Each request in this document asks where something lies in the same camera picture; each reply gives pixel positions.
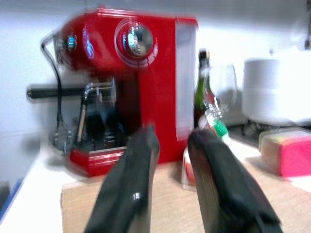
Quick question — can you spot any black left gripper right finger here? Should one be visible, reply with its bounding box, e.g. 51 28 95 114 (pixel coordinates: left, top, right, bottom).
188 130 284 233

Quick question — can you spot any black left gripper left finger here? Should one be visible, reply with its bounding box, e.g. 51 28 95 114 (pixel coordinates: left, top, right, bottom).
84 125 161 233

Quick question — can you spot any white green red carton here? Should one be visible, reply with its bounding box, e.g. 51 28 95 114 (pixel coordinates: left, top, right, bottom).
181 114 231 192

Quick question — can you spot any tan counter mat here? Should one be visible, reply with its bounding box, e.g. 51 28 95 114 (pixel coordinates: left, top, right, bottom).
60 160 311 233

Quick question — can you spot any steel gas stove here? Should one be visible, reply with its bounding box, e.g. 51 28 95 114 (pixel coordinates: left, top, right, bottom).
228 121 311 146

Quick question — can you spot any pink lidded plastic container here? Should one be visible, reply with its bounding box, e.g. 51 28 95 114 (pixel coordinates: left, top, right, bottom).
258 130 311 178

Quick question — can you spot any dark wine bottle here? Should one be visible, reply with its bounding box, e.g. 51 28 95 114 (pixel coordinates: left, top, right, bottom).
194 48 214 129

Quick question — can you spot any clear wine glass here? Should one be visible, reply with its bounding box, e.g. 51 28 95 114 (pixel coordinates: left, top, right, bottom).
206 64 238 127

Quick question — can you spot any white cooking pot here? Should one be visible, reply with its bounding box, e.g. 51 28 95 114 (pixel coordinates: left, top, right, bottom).
242 57 311 127

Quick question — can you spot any red espresso machine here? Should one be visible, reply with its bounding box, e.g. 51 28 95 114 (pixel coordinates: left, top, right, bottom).
26 7 199 178

